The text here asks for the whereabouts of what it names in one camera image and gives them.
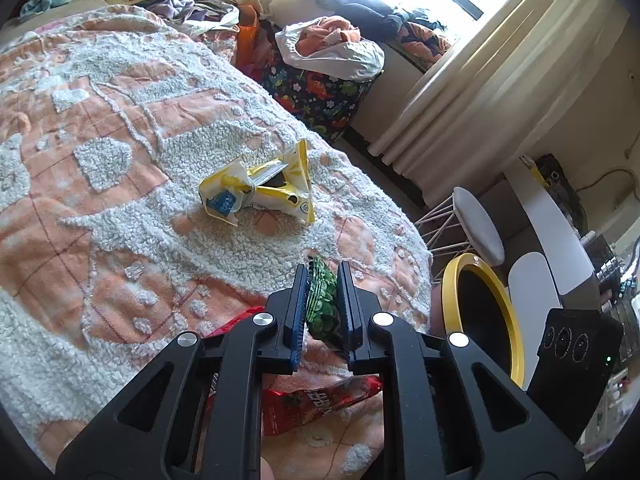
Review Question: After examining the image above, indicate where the yellow snack wrapper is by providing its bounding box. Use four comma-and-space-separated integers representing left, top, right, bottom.
198, 139, 317, 227

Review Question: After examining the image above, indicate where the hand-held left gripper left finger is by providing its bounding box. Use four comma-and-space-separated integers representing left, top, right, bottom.
56, 262, 310, 480

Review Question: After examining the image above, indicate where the orange plastic bag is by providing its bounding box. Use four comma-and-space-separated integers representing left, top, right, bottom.
236, 4, 261, 78

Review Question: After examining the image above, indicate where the black handbag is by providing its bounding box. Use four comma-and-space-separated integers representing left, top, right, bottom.
535, 154, 576, 196

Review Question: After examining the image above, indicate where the wall cable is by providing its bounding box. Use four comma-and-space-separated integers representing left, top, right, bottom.
575, 167, 640, 196

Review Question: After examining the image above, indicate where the dinosaur print laundry basket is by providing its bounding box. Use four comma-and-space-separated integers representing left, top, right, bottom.
260, 45, 373, 141

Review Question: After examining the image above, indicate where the red snack packet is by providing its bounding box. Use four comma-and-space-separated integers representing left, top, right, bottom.
205, 306, 386, 438

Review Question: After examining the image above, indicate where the orange clothing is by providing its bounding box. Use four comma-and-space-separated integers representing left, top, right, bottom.
295, 16, 363, 58

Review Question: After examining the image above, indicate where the white wire-leg stool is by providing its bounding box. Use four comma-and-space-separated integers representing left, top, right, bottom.
415, 186, 506, 267

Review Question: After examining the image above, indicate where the orange and white tufted blanket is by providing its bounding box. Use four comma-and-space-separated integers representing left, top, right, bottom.
0, 4, 433, 480

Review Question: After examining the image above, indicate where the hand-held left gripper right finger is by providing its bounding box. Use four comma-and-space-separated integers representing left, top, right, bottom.
336, 260, 586, 480

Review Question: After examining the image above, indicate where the green snack wrapper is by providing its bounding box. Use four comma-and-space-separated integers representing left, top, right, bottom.
304, 255, 351, 358

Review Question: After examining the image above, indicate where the grey plastic bag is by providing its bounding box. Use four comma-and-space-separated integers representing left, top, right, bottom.
275, 17, 386, 83

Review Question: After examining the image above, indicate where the white vanity desk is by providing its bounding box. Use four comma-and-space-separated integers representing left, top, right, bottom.
502, 160, 601, 298

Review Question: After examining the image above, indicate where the clothes pile on window sill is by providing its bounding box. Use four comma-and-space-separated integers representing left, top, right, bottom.
287, 0, 453, 68

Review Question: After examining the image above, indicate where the yellow rimmed trash bin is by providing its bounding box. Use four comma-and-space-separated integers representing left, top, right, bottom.
442, 253, 526, 391

